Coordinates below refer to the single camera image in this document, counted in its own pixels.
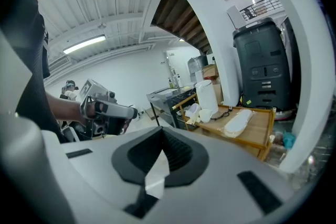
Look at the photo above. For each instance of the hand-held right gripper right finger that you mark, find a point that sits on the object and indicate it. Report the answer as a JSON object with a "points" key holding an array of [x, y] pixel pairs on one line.
{"points": [[186, 160]]}

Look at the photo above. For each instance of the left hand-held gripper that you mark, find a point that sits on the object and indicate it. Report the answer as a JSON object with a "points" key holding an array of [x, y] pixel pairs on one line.
{"points": [[119, 111]]}

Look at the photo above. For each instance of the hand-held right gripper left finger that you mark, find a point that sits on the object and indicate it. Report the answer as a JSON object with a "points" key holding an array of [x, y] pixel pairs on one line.
{"points": [[136, 157]]}

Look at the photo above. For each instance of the white slippers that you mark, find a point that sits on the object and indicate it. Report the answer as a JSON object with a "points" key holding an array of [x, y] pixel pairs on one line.
{"points": [[239, 123]]}

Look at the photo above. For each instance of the person's left forearm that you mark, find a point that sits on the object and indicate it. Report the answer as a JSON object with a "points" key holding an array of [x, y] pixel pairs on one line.
{"points": [[67, 108]]}

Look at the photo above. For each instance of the person's left hand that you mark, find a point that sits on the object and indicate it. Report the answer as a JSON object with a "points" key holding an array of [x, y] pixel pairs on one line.
{"points": [[91, 110]]}

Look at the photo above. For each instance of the white cup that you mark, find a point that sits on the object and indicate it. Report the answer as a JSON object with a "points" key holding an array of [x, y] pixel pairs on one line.
{"points": [[205, 115]]}

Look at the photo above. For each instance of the white paper bag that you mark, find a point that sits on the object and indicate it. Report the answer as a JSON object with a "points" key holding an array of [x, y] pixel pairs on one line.
{"points": [[193, 111]]}

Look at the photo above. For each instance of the dark marble metal table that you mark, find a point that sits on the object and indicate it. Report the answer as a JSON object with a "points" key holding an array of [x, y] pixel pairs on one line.
{"points": [[168, 98]]}

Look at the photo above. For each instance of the yellow soap bottle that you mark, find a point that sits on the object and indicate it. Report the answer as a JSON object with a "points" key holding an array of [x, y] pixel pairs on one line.
{"points": [[171, 83]]}

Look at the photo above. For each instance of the wooden trolley cart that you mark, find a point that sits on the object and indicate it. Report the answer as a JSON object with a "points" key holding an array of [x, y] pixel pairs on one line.
{"points": [[252, 131]]}

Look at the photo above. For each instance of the long ceiling light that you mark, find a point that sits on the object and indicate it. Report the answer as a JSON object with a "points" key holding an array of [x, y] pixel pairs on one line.
{"points": [[84, 44]]}

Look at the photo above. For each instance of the large water jug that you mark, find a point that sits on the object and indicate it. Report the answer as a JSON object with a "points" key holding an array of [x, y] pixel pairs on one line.
{"points": [[197, 66]]}

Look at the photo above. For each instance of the brown cardboard box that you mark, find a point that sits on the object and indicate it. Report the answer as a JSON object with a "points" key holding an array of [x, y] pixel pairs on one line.
{"points": [[210, 71]]}

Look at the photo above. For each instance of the teal plastic bag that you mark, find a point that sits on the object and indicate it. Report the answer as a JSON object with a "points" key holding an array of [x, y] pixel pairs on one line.
{"points": [[288, 140]]}

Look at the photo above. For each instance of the person's black shirt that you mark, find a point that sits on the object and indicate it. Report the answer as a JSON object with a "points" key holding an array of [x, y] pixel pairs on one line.
{"points": [[25, 60]]}

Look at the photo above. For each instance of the wooden staircase underside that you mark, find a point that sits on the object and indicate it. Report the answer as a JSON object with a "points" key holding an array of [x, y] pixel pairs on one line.
{"points": [[183, 18]]}

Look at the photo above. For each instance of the black service robot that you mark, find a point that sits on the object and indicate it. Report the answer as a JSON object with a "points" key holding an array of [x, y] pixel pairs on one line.
{"points": [[262, 65]]}

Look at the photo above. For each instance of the black balcony railing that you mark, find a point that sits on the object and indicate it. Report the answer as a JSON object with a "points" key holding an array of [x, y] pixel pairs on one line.
{"points": [[260, 6]]}

